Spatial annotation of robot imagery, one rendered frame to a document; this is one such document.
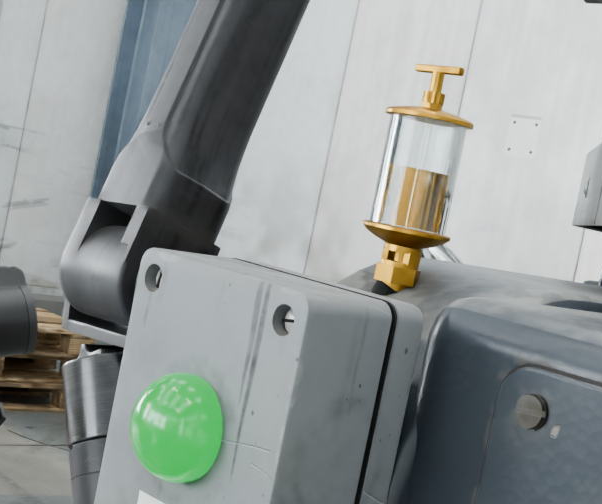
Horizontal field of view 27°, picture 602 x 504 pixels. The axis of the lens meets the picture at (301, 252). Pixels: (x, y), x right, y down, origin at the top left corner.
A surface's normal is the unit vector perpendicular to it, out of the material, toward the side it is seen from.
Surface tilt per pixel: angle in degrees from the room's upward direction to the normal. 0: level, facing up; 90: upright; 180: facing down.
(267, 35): 87
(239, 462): 90
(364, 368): 90
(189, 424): 75
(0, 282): 59
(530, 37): 90
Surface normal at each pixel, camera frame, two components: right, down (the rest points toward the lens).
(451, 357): -0.73, -0.11
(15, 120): 0.66, 0.18
